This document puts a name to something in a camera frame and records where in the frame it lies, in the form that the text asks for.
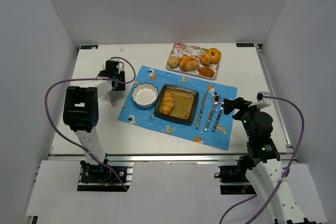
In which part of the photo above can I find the long striped croissant bread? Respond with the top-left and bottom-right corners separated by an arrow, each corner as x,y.
161,91 -> 175,115

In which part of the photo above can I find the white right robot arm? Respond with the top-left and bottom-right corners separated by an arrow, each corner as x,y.
223,92 -> 310,223

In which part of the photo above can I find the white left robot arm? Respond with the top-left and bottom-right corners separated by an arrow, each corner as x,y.
63,60 -> 125,165

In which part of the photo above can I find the dark brown bread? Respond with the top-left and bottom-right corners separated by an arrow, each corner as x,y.
197,67 -> 215,78

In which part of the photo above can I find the orange striped bread roll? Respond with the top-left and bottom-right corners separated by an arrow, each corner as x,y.
179,55 -> 198,72

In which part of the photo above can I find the white scalloped bowl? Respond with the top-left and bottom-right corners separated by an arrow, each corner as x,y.
131,82 -> 159,108

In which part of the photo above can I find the left blue corner label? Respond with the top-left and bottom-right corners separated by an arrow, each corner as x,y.
80,45 -> 98,50

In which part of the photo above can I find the blue corner label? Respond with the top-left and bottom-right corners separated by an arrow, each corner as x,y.
236,42 -> 255,47
80,45 -> 98,50

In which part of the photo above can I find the blue cartoon placemat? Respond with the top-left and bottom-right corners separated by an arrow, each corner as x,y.
118,66 -> 237,150

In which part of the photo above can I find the round pale bun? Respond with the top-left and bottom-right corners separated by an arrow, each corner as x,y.
167,56 -> 180,69

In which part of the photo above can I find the black square plate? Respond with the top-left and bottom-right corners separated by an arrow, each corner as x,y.
154,84 -> 199,124

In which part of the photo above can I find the glazed bagel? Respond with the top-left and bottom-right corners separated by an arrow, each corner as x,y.
206,48 -> 222,64

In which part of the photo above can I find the small orange bun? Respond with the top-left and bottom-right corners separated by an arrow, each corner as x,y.
199,53 -> 211,67

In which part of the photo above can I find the right blue corner label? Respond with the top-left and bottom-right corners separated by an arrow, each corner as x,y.
236,42 -> 255,47

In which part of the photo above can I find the floral serving tray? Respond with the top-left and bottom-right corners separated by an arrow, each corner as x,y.
166,42 -> 221,80

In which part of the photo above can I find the fork patterned handle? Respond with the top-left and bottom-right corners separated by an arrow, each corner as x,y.
212,100 -> 224,132

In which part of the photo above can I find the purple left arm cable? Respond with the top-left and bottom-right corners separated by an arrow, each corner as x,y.
44,56 -> 137,192

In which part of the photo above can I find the aluminium table frame rail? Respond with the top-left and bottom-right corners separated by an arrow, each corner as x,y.
47,43 -> 299,163

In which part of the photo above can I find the spoon patterned handle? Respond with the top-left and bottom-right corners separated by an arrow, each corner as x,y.
204,92 -> 221,132

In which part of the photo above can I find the table knife patterned handle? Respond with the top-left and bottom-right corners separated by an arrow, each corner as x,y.
195,91 -> 208,129

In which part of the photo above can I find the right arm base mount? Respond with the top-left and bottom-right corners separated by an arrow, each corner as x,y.
214,155 -> 256,195

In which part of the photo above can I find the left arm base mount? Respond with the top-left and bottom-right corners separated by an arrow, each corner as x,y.
77,155 -> 131,192

